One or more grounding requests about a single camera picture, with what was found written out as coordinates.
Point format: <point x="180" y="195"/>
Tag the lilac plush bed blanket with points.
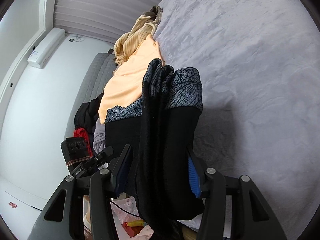
<point x="259" y="66"/>

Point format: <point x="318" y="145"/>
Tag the red garment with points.
<point x="81" y="132"/>

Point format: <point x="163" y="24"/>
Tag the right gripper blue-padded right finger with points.
<point x="251" y="215"/>

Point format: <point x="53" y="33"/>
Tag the black pants with patterned lining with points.
<point x="159" y="126"/>

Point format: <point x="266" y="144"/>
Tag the black clothes pile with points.
<point x="87" y="115"/>

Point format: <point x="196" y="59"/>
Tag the grey quilted headboard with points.
<point x="98" y="74"/>

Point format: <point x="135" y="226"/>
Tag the peach fleece garment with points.
<point x="125" y="86"/>

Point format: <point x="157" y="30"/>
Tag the lilac crumpled garment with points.
<point x="99" y="137"/>

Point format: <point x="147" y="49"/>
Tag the mauve pleated curtain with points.
<point x="105" y="20"/>

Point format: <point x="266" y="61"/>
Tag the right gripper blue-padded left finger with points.
<point x="62" y="218"/>

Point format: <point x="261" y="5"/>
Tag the white air conditioner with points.
<point x="45" y="48"/>

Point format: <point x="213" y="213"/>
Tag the black phone on gripper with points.
<point x="74" y="150"/>

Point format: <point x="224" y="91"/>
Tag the tan striped shirt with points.
<point x="146" y="24"/>

